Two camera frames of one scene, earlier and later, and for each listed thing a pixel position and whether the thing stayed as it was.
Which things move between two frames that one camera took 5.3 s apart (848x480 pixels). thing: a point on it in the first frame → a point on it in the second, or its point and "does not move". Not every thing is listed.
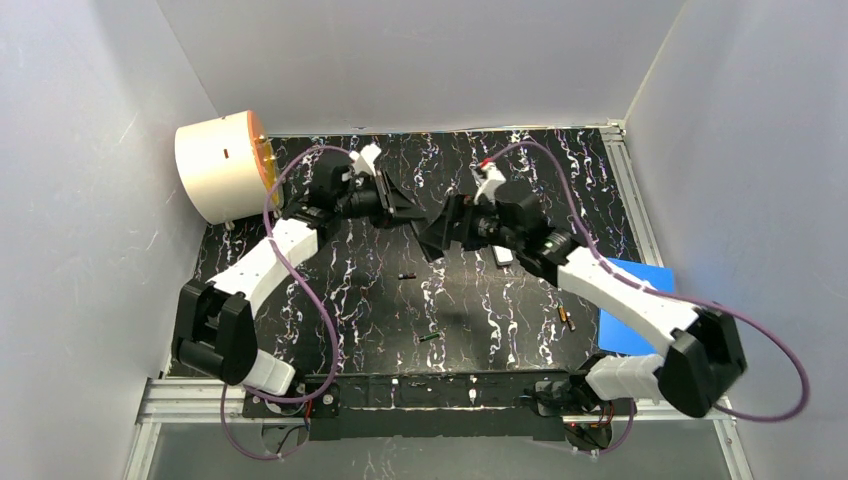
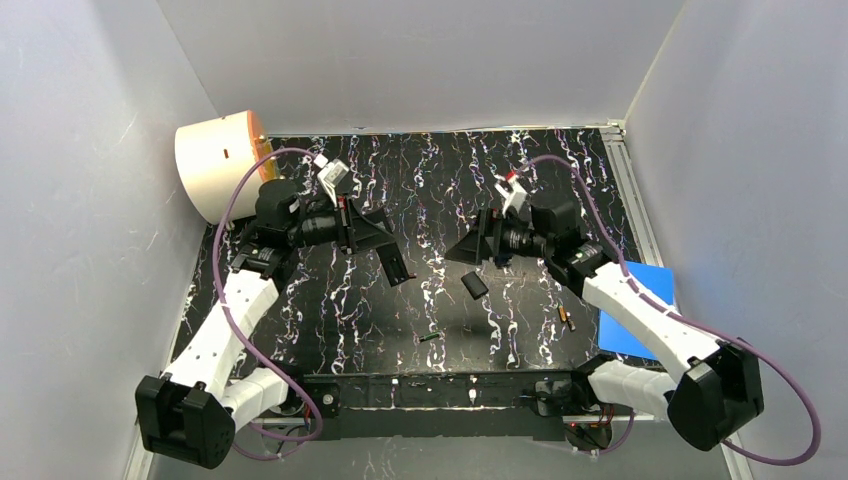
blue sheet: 614,334 does not move
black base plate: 442,406 does not move
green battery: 429,336 does not move
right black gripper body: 466,221 → 489,235
